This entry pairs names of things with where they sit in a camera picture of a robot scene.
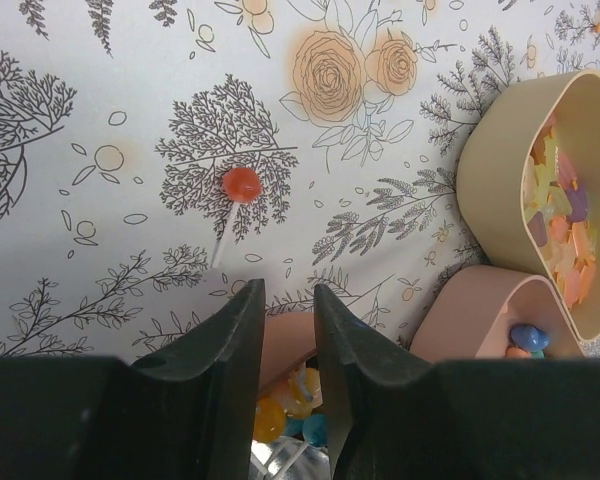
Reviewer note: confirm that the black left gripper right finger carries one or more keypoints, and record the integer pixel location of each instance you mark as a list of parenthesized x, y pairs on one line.
[(392, 415)]

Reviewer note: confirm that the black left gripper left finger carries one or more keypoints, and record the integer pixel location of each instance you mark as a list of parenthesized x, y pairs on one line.
[(185, 411)]

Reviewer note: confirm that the pink lollipop tray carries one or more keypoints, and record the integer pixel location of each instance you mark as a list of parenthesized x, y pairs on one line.
[(290, 396)]

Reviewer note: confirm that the beige gummy candy tray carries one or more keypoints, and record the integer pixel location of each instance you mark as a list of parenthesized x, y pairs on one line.
[(509, 163)]

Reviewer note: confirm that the orange lollipop on mat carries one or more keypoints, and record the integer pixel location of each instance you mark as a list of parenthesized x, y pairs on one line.
[(242, 186)]

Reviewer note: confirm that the floral patterned table mat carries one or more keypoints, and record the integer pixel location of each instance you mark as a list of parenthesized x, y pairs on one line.
[(119, 119)]

